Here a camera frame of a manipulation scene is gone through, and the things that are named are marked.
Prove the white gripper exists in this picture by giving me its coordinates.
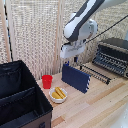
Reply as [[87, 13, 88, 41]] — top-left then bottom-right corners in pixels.
[[59, 41, 87, 67]]

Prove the red plastic cup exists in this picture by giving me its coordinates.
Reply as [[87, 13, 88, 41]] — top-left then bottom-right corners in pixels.
[[41, 74, 54, 90]]

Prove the yellow food piece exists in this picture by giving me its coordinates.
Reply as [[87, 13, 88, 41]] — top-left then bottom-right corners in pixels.
[[54, 86, 67, 100], [51, 91, 62, 100]]

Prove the white bowl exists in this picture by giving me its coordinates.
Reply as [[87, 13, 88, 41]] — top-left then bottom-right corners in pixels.
[[48, 86, 69, 104]]

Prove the black toaster oven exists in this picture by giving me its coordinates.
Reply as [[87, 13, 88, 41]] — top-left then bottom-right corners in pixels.
[[92, 37, 128, 80]]

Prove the beige woven screen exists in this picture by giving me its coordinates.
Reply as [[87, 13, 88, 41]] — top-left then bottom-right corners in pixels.
[[0, 0, 128, 72]]

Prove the black fabric storage box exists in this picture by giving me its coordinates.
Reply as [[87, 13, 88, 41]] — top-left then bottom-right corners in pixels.
[[0, 59, 54, 128]]

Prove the black wire oven rack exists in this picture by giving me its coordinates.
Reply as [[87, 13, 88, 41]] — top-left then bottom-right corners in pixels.
[[78, 63, 112, 85]]

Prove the light wooden post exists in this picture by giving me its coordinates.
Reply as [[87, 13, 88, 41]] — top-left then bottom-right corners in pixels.
[[54, 0, 67, 73]]

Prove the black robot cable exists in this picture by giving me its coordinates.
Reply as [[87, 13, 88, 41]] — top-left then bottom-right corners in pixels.
[[84, 23, 128, 45]]

